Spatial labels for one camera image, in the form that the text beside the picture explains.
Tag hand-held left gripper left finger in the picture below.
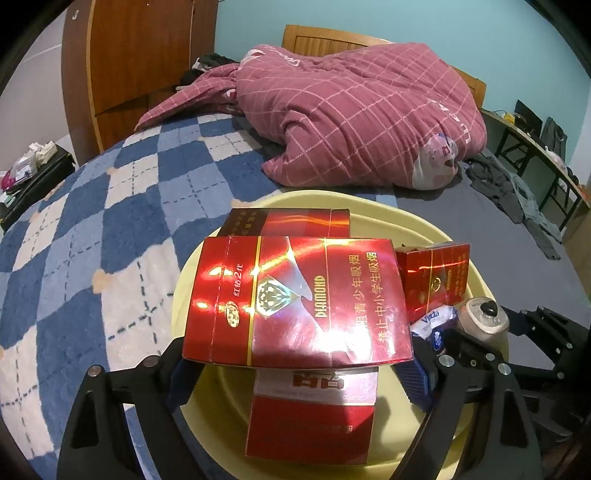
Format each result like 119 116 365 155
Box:
56 337 208 480

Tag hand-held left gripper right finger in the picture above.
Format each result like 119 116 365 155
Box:
398 335 543 480

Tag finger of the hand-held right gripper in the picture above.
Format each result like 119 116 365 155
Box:
505 305 580 354
510 362 591 384

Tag blue tissue packet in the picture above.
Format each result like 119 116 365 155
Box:
410 305 458 352

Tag small beige pot toy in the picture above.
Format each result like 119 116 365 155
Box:
455 298 511 347

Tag small red box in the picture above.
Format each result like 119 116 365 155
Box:
394 241 471 326

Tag red and white carton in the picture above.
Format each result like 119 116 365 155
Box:
245 367 380 466

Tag glossy red carton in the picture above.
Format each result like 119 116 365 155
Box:
181 235 415 368

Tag pale yellow plastic basin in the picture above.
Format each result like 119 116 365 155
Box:
172 189 498 478

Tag dark red and black carton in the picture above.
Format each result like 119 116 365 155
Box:
217 208 352 239

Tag dark grey shorts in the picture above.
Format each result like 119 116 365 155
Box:
531 222 561 259

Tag black garment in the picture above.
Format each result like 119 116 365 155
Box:
466 152 522 222

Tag folding desk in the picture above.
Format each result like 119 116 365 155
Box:
480 108 591 232

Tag grey bag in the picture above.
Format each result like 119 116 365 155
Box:
540 117 568 155

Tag black laptop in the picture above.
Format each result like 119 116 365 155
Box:
513 99 544 134

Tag black nightstand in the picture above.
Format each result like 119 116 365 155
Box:
0 145 77 232

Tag white packets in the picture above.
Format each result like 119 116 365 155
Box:
28 142 58 162

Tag pink checked quilt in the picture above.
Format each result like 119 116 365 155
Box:
134 44 487 191

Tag dark clothes pile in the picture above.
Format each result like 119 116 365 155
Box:
175 53 241 88

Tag brown wooden wardrobe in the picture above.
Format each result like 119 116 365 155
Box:
61 0 219 160

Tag wooden headboard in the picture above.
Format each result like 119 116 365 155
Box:
281 24 488 109

